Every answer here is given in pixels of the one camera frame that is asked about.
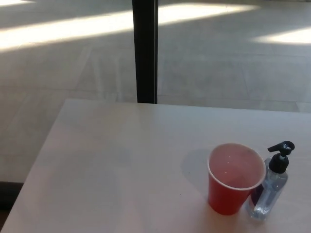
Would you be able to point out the clear soap bottle black pump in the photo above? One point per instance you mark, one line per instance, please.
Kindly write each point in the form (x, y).
(269, 188)

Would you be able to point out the red plastic cup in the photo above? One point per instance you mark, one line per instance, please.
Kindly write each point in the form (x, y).
(224, 200)

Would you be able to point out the black window frame post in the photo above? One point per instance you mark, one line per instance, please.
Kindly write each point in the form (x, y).
(145, 51)

